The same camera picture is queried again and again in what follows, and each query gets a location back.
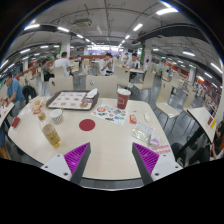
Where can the group of beige chairs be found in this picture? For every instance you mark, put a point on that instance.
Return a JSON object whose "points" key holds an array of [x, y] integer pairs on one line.
{"points": [[165, 96]]}

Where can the white patterned paper cup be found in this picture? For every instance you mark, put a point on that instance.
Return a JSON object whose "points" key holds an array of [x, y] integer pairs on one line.
{"points": [[57, 116]]}

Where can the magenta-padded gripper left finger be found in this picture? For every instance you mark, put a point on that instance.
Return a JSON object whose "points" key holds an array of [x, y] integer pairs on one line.
{"points": [[77, 158]]}

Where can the white label with red print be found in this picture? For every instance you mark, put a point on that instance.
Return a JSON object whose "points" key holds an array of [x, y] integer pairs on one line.
{"points": [[163, 149]]}

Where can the clear plastic bag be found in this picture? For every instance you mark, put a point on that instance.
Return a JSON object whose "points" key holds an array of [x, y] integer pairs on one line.
{"points": [[142, 132]]}

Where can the flat round red coaster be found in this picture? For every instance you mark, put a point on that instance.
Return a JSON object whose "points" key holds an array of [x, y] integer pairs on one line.
{"points": [[87, 125]]}

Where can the brown food tray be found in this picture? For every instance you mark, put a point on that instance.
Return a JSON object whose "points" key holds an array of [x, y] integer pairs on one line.
{"points": [[66, 100]]}

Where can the colourful sticker leaflet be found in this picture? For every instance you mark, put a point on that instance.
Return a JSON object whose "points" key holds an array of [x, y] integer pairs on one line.
{"points": [[110, 115]]}

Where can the black backpack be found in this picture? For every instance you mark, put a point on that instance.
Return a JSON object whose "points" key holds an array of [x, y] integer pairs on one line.
{"points": [[29, 93]]}

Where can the beige side table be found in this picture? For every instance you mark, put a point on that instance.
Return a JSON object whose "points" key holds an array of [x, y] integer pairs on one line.
{"points": [[201, 118], [5, 113]]}

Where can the group of ceiling lights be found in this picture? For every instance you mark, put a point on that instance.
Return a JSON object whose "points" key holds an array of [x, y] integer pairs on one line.
{"points": [[166, 11]]}

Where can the small red packet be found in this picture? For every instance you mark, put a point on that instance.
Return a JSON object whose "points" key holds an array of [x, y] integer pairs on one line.
{"points": [[133, 119]]}

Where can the crumpled white napkin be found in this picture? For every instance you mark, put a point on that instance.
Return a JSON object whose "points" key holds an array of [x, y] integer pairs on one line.
{"points": [[92, 93]]}

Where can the ceiling air conditioner unit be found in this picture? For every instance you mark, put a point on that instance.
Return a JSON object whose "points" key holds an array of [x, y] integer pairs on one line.
{"points": [[82, 22]]}

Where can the small white tissue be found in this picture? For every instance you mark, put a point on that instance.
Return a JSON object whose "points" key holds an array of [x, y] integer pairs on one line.
{"points": [[147, 117]]}

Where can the red paper cup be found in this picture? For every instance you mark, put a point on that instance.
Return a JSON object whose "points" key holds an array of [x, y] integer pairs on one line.
{"points": [[123, 99]]}

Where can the red wallet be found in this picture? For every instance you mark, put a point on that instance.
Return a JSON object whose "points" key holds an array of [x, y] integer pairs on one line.
{"points": [[15, 122]]}

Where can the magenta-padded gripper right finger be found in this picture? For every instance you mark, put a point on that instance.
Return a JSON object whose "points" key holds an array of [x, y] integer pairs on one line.
{"points": [[146, 158]]}

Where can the red paper carton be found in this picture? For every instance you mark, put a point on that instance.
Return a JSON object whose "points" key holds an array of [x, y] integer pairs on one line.
{"points": [[36, 111]]}

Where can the clear bottle with yellow drink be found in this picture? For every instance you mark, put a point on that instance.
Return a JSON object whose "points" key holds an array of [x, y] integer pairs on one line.
{"points": [[50, 132]]}

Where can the white paper sheet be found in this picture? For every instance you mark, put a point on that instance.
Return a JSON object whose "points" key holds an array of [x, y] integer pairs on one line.
{"points": [[25, 111]]}

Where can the brown bun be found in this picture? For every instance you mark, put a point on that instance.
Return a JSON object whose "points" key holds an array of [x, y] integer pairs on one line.
{"points": [[84, 104]]}

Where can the clear food wrapper bag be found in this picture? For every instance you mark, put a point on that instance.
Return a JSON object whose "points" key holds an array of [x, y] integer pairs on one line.
{"points": [[37, 103]]}

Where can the person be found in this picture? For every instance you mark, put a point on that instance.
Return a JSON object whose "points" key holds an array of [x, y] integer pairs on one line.
{"points": [[15, 91], [62, 62], [134, 62], [104, 65], [219, 141], [45, 71]]}

